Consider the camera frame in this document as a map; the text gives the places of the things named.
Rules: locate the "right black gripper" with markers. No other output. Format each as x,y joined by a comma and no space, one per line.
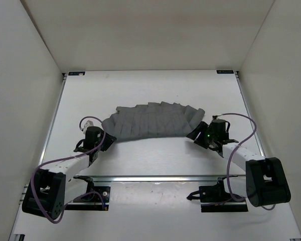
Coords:
202,128

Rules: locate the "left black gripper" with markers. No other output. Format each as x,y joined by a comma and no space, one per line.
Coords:
109,139

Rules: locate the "grey pleated skirt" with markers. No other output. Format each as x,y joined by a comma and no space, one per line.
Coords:
152,120

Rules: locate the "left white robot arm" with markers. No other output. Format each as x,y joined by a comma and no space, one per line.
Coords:
51,190

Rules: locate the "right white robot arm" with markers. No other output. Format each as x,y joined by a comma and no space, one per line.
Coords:
250,176

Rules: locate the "right blue table label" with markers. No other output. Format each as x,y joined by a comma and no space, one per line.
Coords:
225,71

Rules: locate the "blue table label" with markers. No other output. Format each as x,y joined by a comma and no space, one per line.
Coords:
76,73
225,71

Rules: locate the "left blue table label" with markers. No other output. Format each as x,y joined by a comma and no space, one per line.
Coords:
76,73

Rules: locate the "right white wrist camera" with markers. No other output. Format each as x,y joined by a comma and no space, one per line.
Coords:
216,116

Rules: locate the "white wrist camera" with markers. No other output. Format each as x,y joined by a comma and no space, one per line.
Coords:
216,116
88,124

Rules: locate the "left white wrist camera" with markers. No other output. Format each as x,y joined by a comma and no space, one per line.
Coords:
88,124

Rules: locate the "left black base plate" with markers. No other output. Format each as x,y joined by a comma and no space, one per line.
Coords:
92,202

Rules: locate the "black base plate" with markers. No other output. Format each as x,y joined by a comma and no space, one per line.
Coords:
214,199
92,202

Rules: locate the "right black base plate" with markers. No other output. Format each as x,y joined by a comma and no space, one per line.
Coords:
214,199

